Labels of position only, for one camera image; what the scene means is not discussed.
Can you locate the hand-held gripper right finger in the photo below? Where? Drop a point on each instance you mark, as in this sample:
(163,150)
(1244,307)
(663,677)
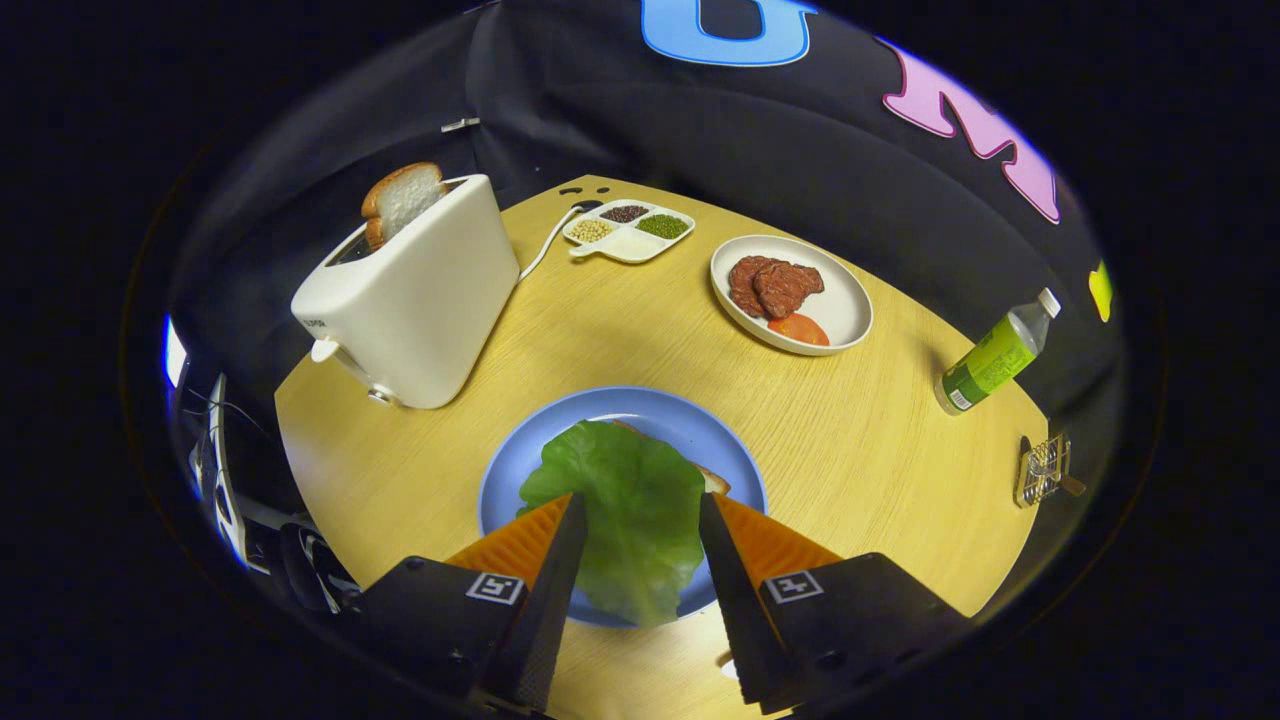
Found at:
(735,610)

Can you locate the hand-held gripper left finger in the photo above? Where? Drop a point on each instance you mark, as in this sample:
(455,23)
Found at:
(555,610)

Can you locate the green lettuce leaf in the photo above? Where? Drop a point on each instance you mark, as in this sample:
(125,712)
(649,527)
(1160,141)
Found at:
(630,520)

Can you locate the toasted bread slice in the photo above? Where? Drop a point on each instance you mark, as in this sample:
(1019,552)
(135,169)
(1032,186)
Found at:
(405,195)

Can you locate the white bread slice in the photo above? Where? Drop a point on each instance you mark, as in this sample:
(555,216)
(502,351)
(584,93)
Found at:
(714,482)

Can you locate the round blue plate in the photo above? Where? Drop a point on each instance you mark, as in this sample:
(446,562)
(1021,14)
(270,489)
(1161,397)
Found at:
(640,410)

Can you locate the red tomato slice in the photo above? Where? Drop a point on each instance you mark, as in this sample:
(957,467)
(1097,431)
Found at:
(798,330)

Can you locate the brown meat piece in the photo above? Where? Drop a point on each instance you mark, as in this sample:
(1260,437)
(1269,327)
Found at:
(745,285)
(785,288)

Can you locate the round white plate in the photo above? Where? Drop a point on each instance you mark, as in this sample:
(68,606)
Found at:
(850,300)

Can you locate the white toaster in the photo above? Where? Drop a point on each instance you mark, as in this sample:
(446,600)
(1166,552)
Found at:
(420,300)

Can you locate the green label plastic bottle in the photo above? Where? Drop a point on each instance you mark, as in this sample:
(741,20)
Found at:
(985,365)

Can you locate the white divided condiment dish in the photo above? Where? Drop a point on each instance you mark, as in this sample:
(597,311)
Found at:
(630,245)

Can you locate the white clip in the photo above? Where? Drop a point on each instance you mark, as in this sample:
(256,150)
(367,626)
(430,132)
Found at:
(460,124)

